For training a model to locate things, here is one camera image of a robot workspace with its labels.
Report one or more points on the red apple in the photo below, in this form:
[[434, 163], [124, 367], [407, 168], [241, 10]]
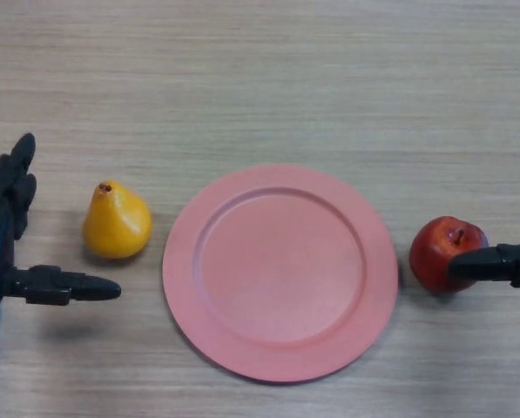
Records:
[[431, 252]]

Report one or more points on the yellow pear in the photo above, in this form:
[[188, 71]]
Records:
[[116, 222]]

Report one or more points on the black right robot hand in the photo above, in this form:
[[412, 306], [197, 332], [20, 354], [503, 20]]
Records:
[[486, 264]]

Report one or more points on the pink round plate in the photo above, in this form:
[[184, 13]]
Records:
[[281, 274]]

